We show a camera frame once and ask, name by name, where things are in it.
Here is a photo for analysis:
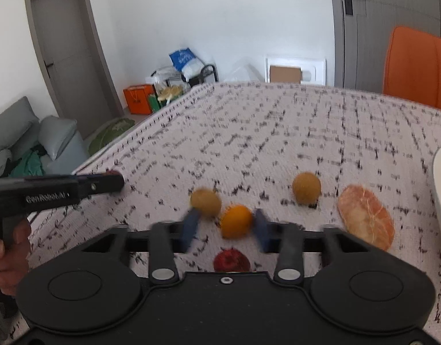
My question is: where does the orange paper bag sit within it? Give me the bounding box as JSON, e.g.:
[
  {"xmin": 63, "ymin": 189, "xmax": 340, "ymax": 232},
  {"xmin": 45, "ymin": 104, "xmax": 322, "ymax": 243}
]
[{"xmin": 123, "ymin": 84, "xmax": 154, "ymax": 115}]

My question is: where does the small orange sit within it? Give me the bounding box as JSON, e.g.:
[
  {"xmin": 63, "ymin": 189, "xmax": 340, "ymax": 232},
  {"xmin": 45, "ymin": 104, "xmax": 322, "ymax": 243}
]
[{"xmin": 220, "ymin": 205, "xmax": 254, "ymax": 239}]

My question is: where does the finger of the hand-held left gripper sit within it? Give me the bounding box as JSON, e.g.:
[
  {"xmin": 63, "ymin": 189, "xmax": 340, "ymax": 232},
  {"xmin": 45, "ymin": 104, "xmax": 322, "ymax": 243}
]
[{"xmin": 77, "ymin": 172, "xmax": 125, "ymax": 198}]

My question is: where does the brown grey door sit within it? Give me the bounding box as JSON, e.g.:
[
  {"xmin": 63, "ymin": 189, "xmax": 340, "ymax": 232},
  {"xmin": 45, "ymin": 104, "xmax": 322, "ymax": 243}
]
[{"xmin": 24, "ymin": 0, "xmax": 125, "ymax": 141}]

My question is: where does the brown cardboard sheet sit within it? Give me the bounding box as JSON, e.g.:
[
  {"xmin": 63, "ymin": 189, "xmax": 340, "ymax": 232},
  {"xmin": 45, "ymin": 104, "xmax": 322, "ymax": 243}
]
[{"xmin": 270, "ymin": 65, "xmax": 301, "ymax": 84}]

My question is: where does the blue and white bag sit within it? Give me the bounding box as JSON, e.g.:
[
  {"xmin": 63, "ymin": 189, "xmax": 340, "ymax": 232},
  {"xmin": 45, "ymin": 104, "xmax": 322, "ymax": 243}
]
[{"xmin": 169, "ymin": 47, "xmax": 205, "ymax": 80}]

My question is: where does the green rug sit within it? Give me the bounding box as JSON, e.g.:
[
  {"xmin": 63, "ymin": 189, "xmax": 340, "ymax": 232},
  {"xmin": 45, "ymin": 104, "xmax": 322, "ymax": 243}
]
[{"xmin": 88, "ymin": 117, "xmax": 135, "ymax": 155}]

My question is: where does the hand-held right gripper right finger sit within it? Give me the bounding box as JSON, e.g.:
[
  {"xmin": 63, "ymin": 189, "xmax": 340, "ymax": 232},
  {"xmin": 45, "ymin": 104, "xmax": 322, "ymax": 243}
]
[{"xmin": 253, "ymin": 208, "xmax": 370, "ymax": 283}]

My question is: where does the person's left hand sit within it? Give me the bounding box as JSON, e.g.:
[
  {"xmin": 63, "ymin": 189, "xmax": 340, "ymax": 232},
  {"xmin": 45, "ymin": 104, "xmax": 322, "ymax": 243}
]
[{"xmin": 0, "ymin": 218, "xmax": 32, "ymax": 297}]

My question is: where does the black shoe rack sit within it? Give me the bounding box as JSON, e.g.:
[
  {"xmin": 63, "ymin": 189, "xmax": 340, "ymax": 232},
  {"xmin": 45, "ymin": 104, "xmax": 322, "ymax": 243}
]
[{"xmin": 190, "ymin": 65, "xmax": 219, "ymax": 89}]

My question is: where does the white foam board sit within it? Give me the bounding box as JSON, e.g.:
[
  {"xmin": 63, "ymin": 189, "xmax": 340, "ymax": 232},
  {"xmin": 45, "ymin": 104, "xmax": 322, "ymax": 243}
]
[{"xmin": 265, "ymin": 55, "xmax": 326, "ymax": 86}]

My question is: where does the brown kiwi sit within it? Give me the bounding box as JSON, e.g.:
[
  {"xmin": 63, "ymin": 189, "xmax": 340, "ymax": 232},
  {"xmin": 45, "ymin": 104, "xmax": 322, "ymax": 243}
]
[
  {"xmin": 189, "ymin": 188, "xmax": 222, "ymax": 217},
  {"xmin": 292, "ymin": 172, "xmax": 322, "ymax": 205}
]

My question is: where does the grey sofa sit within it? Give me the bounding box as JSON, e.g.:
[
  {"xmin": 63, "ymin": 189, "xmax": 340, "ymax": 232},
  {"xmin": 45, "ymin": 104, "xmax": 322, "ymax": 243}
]
[{"xmin": 0, "ymin": 96, "xmax": 90, "ymax": 181}]

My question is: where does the green cloth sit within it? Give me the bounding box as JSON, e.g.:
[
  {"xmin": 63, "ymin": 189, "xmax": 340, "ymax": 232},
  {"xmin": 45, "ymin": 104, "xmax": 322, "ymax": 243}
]
[{"xmin": 12, "ymin": 149, "xmax": 46, "ymax": 177}]

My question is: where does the orange chair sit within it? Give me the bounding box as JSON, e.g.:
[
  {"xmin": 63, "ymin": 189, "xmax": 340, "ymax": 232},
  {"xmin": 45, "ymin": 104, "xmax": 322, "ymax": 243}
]
[{"xmin": 382, "ymin": 26, "xmax": 441, "ymax": 112}]

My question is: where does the clear plastic bag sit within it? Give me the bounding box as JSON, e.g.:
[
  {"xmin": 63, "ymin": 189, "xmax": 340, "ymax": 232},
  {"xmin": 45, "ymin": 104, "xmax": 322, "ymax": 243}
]
[{"xmin": 224, "ymin": 63, "xmax": 262, "ymax": 83}]

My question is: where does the round peeled pomelo piece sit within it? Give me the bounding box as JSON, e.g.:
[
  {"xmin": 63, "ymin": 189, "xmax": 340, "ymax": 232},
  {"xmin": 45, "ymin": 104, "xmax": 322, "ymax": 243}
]
[{"xmin": 337, "ymin": 184, "xmax": 396, "ymax": 252}]

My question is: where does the black patterned white tablecloth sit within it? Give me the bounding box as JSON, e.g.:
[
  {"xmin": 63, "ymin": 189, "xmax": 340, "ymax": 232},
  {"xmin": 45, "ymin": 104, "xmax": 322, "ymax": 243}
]
[{"xmin": 8, "ymin": 82, "xmax": 441, "ymax": 335}]

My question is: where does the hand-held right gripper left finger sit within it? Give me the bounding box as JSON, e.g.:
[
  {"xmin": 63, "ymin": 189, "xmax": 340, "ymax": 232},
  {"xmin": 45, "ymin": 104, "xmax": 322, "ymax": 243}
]
[{"xmin": 80, "ymin": 208, "xmax": 201, "ymax": 283}]

